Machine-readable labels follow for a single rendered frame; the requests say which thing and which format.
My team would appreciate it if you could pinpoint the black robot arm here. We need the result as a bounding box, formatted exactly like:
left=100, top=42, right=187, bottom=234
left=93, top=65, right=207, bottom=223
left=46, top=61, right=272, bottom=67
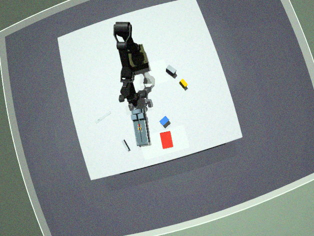
left=113, top=21, right=141, bottom=104

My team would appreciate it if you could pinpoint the red block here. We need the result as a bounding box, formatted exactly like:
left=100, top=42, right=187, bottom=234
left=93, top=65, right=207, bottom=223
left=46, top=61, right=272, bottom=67
left=160, top=131, right=173, bottom=149

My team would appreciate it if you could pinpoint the yellow rectangular block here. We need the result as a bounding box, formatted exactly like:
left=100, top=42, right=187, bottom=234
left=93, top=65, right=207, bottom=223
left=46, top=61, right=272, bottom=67
left=179, top=79, right=188, bottom=89

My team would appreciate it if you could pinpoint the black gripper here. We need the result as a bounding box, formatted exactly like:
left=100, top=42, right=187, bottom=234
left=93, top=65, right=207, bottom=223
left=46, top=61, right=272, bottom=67
left=118, top=86, right=147, bottom=105

